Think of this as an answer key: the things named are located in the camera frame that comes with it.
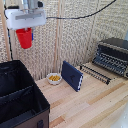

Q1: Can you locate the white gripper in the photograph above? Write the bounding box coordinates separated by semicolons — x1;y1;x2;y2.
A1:
4;7;47;42

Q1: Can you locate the red plastic cup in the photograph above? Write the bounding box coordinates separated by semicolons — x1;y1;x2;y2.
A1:
15;27;33;50

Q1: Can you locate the black fabric storage box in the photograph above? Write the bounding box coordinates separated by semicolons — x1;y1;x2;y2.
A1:
0;59;51;128

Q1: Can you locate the woven beige folding screen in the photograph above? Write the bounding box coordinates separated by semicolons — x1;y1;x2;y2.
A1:
0;0;128;82

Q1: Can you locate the white bowl with yellow food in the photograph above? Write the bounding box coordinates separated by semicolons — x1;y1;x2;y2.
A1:
46;72;63;86

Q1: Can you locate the blue tablet box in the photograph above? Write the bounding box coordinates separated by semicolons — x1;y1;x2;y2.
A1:
60;60;84;93

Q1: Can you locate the black toaster oven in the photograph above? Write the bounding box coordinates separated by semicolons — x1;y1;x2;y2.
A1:
92;37;128;80

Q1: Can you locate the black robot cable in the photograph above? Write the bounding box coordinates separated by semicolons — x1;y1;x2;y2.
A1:
45;0;118;20

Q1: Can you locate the black wire dish rack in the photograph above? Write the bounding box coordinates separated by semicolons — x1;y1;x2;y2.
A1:
79;64;112;86

